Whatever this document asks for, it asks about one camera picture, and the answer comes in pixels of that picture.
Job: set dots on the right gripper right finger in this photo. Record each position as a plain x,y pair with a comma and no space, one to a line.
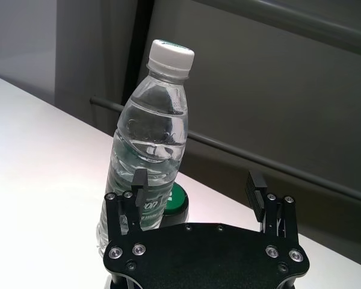
255,195

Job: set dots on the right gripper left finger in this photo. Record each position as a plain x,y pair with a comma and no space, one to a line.
138,195

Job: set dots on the clear water bottle green label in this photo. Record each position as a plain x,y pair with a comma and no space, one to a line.
150,126

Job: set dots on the small black object behind bottle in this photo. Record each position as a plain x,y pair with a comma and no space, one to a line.
176,201

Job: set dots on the slim grey wall handrail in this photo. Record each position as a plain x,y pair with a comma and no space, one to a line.
258,158

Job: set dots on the black vertical wall post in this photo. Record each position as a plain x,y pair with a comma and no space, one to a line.
140,30

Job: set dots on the wide grey wall rail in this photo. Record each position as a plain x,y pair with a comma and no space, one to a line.
343,24

